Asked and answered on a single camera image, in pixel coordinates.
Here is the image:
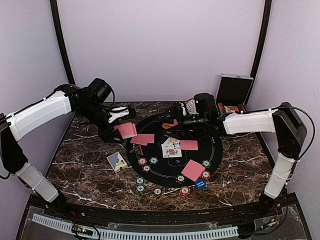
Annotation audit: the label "black frame post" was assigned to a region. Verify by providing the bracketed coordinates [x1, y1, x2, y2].
[49, 0, 76, 85]
[250, 0, 272, 79]

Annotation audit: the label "right black frame post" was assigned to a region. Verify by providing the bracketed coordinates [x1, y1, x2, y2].
[250, 0, 272, 79]

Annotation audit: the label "face-up king of diamonds card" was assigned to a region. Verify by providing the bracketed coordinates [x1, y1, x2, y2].
[162, 148, 182, 158]

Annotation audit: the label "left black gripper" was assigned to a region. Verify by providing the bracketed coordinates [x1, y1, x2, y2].
[77, 101, 125, 144]

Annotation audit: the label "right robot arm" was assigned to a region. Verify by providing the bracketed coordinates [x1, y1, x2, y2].
[158, 93, 307, 217]

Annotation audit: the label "round black poker mat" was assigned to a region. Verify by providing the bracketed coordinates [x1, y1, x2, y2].
[125, 114, 223, 188]

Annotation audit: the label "green poker chip stack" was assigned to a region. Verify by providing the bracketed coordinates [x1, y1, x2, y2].
[135, 184, 146, 195]

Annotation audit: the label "yellow playing card box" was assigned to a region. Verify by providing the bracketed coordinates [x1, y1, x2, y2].
[106, 151, 128, 173]

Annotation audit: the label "face-down card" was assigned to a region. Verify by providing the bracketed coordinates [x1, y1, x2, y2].
[179, 140, 198, 151]

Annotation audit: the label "face-up spades playing card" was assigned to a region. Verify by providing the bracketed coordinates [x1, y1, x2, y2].
[161, 142, 180, 151]

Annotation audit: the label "white slotted cable duct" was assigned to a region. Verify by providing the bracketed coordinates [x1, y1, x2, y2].
[31, 213, 239, 240]

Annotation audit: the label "red-backed playing card deck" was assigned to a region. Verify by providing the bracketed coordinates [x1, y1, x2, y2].
[113, 122, 138, 139]

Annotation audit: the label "aluminium poker chip case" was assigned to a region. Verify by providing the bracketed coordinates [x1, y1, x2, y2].
[215, 73, 254, 115]

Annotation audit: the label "red poker chip stack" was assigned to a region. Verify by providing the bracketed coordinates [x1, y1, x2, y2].
[179, 186, 191, 198]

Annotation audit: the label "red triangular all-in marker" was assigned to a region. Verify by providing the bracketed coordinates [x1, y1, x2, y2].
[129, 145, 144, 156]

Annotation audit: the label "single red-backed playing card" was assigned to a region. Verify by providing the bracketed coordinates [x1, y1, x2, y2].
[130, 133, 155, 146]

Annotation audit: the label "orange big blind button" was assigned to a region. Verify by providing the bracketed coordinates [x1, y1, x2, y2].
[162, 123, 171, 130]

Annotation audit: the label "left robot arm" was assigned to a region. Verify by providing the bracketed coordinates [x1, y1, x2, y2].
[0, 78, 136, 218]

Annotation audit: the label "blue small blind button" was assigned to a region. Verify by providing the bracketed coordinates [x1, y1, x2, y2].
[194, 178, 207, 190]

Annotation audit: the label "patterned ceramic plate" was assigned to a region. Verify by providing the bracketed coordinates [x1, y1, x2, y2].
[185, 98, 197, 115]

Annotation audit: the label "left black frame post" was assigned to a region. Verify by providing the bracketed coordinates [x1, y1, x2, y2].
[49, 0, 76, 85]

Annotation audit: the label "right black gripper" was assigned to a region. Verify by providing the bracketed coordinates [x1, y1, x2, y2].
[155, 106, 208, 140]

